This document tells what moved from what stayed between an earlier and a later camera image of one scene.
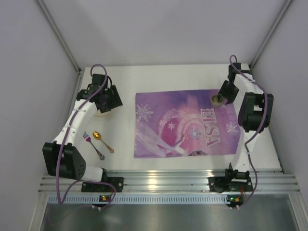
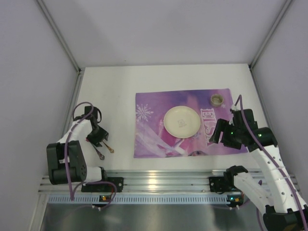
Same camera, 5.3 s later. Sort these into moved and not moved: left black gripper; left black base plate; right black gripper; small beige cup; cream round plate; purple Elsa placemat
Moved: cream round plate; right black gripper; left black gripper
Not moved: left black base plate; small beige cup; purple Elsa placemat
